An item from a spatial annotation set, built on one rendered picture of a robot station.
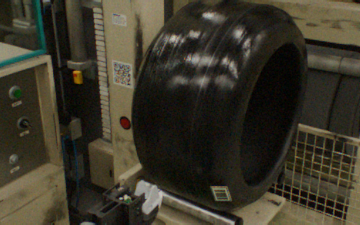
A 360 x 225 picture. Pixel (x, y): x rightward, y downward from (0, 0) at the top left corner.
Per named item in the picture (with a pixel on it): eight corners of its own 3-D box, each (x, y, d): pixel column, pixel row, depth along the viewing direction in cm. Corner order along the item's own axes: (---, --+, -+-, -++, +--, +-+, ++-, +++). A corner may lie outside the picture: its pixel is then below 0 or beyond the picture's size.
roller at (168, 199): (141, 174, 147) (142, 186, 149) (131, 181, 144) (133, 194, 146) (244, 214, 129) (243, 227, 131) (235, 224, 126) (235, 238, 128)
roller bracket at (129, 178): (119, 204, 145) (117, 176, 141) (191, 150, 175) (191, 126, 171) (127, 208, 144) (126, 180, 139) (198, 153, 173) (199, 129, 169)
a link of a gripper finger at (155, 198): (171, 177, 107) (145, 197, 100) (171, 200, 110) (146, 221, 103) (160, 173, 109) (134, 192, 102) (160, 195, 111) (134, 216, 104)
